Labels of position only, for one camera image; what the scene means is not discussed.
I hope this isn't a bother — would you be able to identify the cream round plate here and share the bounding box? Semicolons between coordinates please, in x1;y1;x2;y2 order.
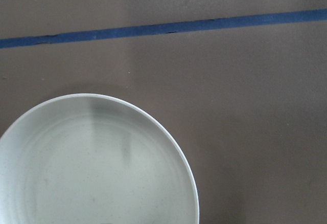
1;94;200;223

